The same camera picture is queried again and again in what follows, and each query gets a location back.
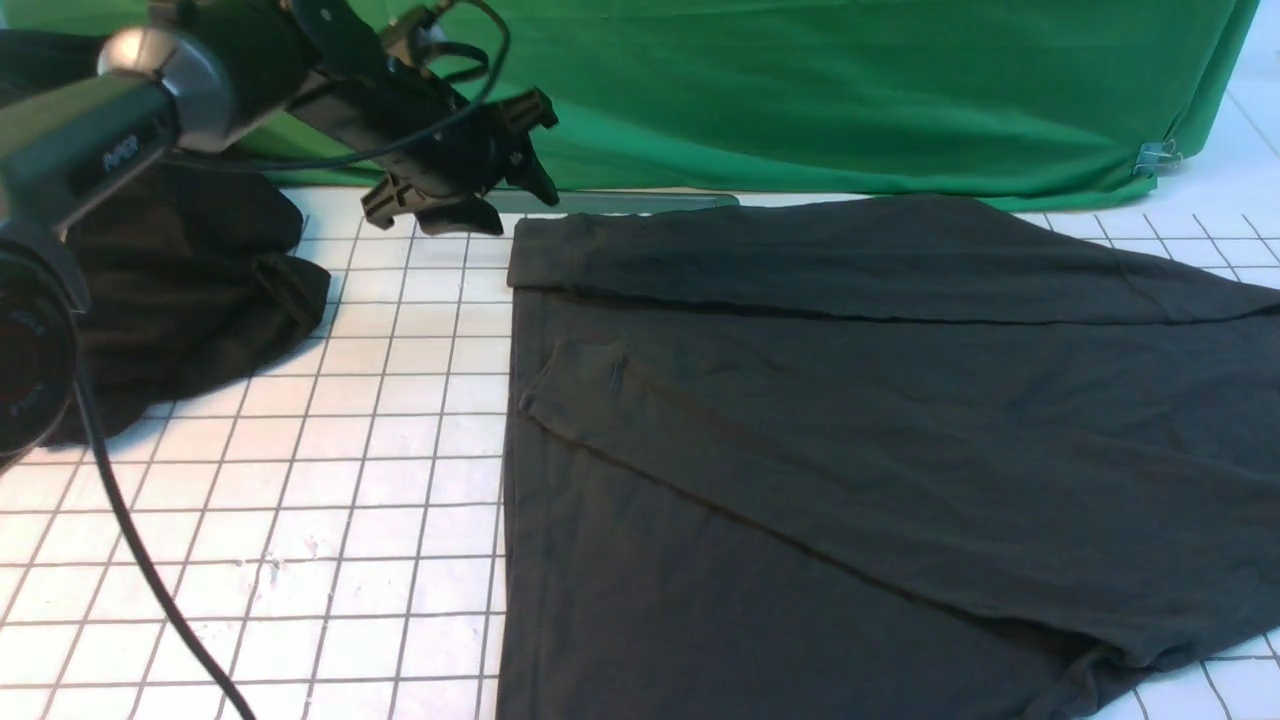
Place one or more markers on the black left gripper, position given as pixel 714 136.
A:
pixel 443 179

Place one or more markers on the gray long-sleeve top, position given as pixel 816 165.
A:
pixel 882 459

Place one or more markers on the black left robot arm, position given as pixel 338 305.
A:
pixel 245 87

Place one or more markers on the gray metal bar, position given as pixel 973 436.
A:
pixel 610 203

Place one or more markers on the pile of black clothes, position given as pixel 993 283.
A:
pixel 140 280

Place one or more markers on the green backdrop cloth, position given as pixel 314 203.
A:
pixel 1029 105

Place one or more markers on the silver binder clip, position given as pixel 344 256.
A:
pixel 1154 158

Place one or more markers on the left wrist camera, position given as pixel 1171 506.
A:
pixel 417 40

